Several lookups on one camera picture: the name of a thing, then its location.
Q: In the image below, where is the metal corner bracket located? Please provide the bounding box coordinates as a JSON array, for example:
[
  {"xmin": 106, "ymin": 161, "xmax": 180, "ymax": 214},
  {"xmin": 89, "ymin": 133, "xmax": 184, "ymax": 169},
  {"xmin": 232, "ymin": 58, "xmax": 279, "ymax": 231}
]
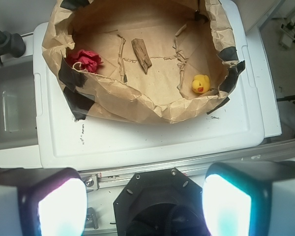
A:
[{"xmin": 80, "ymin": 173, "xmax": 100, "ymax": 192}]

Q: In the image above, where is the crumpled brown paper bag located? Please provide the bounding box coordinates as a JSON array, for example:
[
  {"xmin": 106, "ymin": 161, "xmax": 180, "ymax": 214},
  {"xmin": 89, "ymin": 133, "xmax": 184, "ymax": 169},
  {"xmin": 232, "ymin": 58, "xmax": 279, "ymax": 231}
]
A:
[{"xmin": 42, "ymin": 0, "xmax": 245, "ymax": 124}]

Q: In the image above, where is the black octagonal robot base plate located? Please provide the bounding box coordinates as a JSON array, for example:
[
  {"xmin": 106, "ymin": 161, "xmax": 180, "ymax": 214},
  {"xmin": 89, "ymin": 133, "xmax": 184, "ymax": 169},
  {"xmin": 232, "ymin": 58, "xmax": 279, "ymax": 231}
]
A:
[{"xmin": 113, "ymin": 168, "xmax": 210, "ymax": 236}]

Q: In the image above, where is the brown wood bark piece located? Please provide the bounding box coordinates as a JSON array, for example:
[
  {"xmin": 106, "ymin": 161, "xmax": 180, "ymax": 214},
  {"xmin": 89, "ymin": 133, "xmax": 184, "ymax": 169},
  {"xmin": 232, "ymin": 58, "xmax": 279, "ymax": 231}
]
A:
[{"xmin": 131, "ymin": 38, "xmax": 152, "ymax": 74}]

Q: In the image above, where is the red crumpled paper ball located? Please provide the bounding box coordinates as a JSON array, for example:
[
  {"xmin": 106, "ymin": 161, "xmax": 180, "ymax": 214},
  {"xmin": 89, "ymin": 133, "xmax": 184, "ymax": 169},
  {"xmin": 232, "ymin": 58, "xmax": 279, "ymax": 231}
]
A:
[{"xmin": 66, "ymin": 50, "xmax": 103, "ymax": 73}]

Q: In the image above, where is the yellow rubber duck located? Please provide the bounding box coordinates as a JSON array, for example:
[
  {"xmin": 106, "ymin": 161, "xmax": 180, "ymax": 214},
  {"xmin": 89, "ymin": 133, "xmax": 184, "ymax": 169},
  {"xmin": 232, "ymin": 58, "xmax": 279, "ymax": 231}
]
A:
[{"xmin": 192, "ymin": 74, "xmax": 210, "ymax": 94}]

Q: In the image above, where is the clear plastic storage bin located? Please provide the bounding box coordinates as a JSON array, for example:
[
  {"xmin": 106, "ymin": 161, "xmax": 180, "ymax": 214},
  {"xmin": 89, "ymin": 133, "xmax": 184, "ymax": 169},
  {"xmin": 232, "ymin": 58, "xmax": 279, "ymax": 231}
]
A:
[{"xmin": 0, "ymin": 56, "xmax": 38, "ymax": 150}]

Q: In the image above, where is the aluminium extrusion rail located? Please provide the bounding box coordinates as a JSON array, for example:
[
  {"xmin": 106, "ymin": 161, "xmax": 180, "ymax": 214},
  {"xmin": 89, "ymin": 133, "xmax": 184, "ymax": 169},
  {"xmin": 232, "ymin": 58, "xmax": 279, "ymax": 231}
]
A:
[{"xmin": 79, "ymin": 139, "xmax": 295, "ymax": 188}]

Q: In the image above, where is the grey clamp knob stand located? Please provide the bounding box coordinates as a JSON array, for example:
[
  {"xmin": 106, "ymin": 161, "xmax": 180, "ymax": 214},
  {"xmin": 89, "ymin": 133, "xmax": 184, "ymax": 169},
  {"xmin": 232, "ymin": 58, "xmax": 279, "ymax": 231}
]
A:
[{"xmin": 0, "ymin": 30, "xmax": 26, "ymax": 66}]

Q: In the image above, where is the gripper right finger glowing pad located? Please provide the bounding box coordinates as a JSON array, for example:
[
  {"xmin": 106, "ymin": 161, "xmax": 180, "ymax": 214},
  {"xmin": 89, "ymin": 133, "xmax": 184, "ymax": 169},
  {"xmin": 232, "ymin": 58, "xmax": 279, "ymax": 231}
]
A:
[{"xmin": 202, "ymin": 161, "xmax": 295, "ymax": 236}]

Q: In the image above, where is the white plastic bin lid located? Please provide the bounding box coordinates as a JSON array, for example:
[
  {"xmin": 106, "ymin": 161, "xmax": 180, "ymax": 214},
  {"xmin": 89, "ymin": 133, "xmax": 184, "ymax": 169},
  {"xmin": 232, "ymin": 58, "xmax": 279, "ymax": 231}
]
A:
[{"xmin": 33, "ymin": 0, "xmax": 282, "ymax": 170}]

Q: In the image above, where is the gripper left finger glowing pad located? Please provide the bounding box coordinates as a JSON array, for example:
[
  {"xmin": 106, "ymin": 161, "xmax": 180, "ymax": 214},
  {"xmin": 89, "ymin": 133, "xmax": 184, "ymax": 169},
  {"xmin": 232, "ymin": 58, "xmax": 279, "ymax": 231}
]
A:
[{"xmin": 0, "ymin": 168, "xmax": 88, "ymax": 236}]

